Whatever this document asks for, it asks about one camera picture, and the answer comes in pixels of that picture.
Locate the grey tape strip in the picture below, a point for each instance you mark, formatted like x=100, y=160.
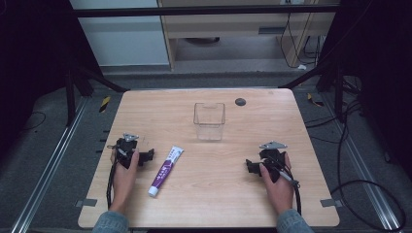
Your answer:
x=86, y=203
x=330, y=203

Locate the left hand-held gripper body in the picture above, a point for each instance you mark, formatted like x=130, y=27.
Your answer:
x=125, y=148

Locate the white cabinet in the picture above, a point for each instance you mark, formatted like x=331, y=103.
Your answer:
x=123, y=42

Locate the clear plastic square container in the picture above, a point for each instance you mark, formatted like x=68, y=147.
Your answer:
x=209, y=122

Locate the aluminium floor rail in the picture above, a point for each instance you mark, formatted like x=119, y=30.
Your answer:
x=362, y=168
x=48, y=168

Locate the black metal stand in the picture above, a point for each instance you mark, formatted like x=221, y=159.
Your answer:
x=338, y=93
x=70, y=97

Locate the person's left hand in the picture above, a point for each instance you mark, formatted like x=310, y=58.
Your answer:
x=124, y=181

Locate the yellow and black tape piece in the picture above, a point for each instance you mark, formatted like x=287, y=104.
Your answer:
x=315, y=100
x=104, y=104

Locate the white plug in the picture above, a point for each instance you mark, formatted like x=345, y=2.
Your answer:
x=302, y=67

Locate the light wooden desk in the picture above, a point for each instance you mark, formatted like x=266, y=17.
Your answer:
x=226, y=26

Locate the person's right hand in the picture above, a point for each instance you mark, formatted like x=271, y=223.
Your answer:
x=279, y=194

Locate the white and purple toothpaste tube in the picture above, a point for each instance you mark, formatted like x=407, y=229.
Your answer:
x=165, y=171

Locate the black horizontal frame bar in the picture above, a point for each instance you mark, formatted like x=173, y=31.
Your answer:
x=207, y=10

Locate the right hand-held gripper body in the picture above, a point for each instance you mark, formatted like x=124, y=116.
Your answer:
x=274, y=159

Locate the grey round table grommet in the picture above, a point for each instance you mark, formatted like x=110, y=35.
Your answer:
x=240, y=102

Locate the dark curtain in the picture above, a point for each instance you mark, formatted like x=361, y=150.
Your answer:
x=32, y=64
x=382, y=64

